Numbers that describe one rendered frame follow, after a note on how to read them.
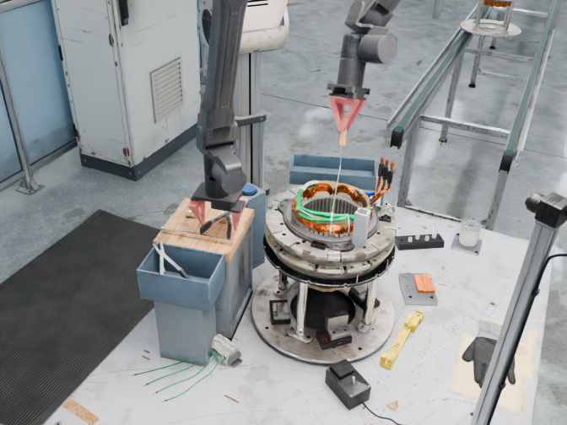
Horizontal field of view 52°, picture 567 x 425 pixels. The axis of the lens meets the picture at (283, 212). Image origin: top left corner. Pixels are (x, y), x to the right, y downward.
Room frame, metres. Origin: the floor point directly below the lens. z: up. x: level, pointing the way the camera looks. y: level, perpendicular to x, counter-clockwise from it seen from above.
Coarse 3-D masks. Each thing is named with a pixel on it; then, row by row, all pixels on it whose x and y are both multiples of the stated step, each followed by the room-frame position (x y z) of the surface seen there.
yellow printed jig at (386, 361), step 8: (416, 312) 1.18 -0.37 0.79; (408, 320) 1.14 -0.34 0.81; (416, 320) 1.14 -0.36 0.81; (408, 328) 1.13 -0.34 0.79; (416, 328) 1.14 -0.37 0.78; (400, 336) 1.10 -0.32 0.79; (400, 344) 1.07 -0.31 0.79; (384, 352) 1.02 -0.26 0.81; (392, 352) 1.04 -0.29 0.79; (384, 360) 1.00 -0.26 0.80; (392, 360) 1.00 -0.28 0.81
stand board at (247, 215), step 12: (180, 216) 1.21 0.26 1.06; (216, 216) 1.22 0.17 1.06; (240, 216) 1.22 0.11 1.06; (252, 216) 1.24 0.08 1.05; (168, 228) 1.16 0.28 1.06; (180, 228) 1.16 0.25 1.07; (192, 228) 1.16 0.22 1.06; (216, 228) 1.17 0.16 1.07; (240, 228) 1.17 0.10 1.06; (156, 240) 1.11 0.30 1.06; (168, 240) 1.11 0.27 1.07; (180, 240) 1.11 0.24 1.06; (192, 240) 1.11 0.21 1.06; (204, 240) 1.11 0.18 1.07; (240, 240) 1.15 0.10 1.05; (216, 252) 1.07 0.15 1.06; (228, 252) 1.07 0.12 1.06
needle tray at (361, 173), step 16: (304, 160) 1.56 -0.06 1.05; (320, 160) 1.56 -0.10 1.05; (336, 160) 1.55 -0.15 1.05; (352, 160) 1.55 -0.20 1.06; (368, 160) 1.55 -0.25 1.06; (304, 176) 1.46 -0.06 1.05; (320, 176) 1.45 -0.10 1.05; (336, 176) 1.45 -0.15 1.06; (352, 176) 1.45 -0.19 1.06; (368, 176) 1.44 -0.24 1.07
